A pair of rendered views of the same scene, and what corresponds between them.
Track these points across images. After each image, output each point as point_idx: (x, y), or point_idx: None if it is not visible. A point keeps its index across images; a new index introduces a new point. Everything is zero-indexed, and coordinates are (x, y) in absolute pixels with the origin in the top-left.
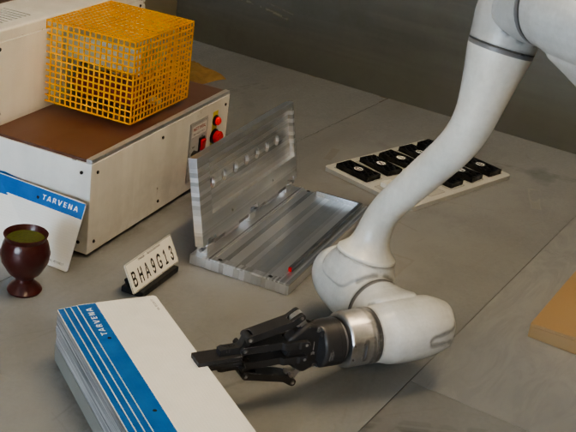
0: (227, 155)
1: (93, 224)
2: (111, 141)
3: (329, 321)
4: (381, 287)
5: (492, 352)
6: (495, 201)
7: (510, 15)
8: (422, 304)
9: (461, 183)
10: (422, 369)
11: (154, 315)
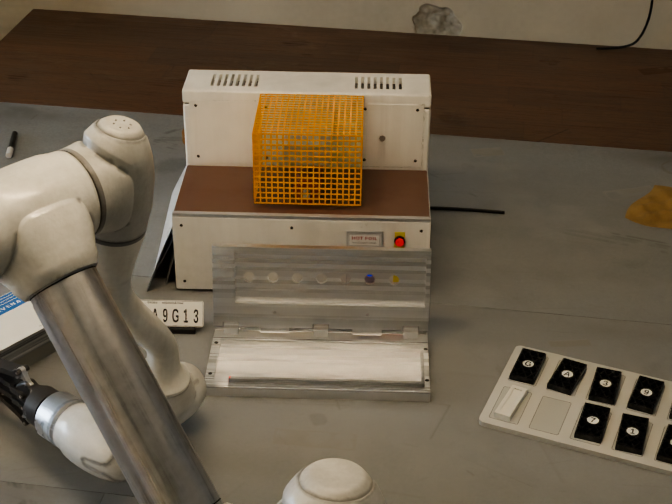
0: (282, 262)
1: (183, 266)
2: (224, 208)
3: (42, 391)
4: None
5: None
6: (594, 479)
7: None
8: (95, 427)
9: (597, 441)
10: (131, 496)
11: (30, 326)
